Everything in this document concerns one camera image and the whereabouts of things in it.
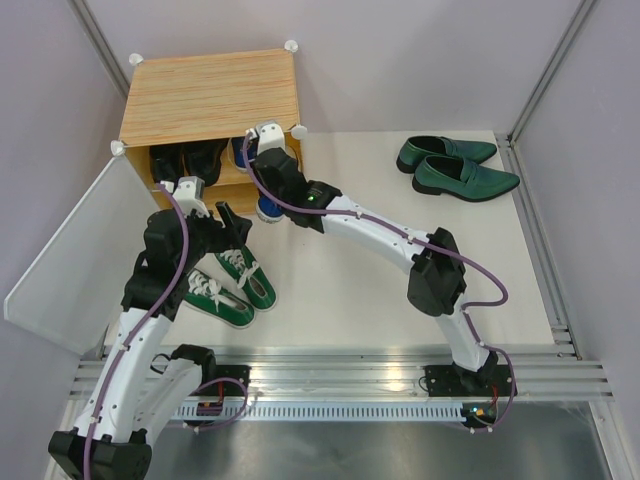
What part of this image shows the wooden two-shelf shoe cabinet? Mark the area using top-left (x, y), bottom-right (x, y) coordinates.
top-left (111, 40), bottom-right (307, 187)

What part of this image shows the blue sneaker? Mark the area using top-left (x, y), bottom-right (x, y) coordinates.
top-left (255, 195), bottom-right (284, 224)
top-left (227, 137), bottom-right (257, 173)

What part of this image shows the black patent shoe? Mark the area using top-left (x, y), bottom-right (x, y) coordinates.
top-left (182, 139), bottom-right (228, 187)
top-left (149, 144), bottom-right (184, 183)

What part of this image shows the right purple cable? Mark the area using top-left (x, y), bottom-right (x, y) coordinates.
top-left (241, 130), bottom-right (519, 436)

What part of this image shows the purple cable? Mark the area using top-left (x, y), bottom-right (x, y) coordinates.
top-left (241, 130), bottom-right (519, 436)
top-left (82, 182), bottom-right (250, 480)

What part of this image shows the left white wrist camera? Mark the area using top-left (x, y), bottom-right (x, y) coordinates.
top-left (156, 176), bottom-right (211, 218)

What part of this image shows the aluminium frame post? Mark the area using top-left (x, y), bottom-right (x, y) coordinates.
top-left (506, 0), bottom-right (600, 145)
top-left (67, 0), bottom-right (130, 99)

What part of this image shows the green loafer rear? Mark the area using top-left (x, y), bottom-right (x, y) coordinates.
top-left (396, 135), bottom-right (497, 174)

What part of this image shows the green sneaker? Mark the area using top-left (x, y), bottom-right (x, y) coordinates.
top-left (184, 269), bottom-right (255, 329)
top-left (215, 246), bottom-right (277, 311)

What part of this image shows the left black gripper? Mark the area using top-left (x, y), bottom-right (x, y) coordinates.
top-left (176, 201), bottom-right (252, 273)

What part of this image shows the green loafer front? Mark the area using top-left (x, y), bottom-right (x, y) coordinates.
top-left (412, 155), bottom-right (520, 203)

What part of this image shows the white slotted cable duct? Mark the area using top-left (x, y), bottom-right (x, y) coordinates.
top-left (172, 401), bottom-right (466, 423)

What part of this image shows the white translucent cabinet door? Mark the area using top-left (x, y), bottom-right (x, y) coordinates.
top-left (4, 157), bottom-right (158, 354)

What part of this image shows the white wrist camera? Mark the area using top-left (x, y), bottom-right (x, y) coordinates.
top-left (246, 120), bottom-right (286, 155)
top-left (156, 176), bottom-right (211, 218)

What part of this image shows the right aluminium frame post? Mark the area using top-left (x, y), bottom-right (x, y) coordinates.
top-left (506, 0), bottom-right (600, 145)

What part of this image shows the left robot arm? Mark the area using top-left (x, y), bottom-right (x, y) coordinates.
top-left (48, 202), bottom-right (252, 479)

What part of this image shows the left aluminium frame post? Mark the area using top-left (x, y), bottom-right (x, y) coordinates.
top-left (67, 0), bottom-right (130, 99)

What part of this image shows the green loafer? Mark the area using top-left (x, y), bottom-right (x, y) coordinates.
top-left (412, 155), bottom-right (520, 203)
top-left (396, 135), bottom-right (497, 174)

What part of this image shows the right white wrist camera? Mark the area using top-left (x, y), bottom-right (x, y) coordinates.
top-left (246, 120), bottom-right (286, 155)

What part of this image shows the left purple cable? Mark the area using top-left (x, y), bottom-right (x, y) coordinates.
top-left (82, 182), bottom-right (250, 480)

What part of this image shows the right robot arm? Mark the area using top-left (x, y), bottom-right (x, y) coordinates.
top-left (247, 146), bottom-right (508, 396)

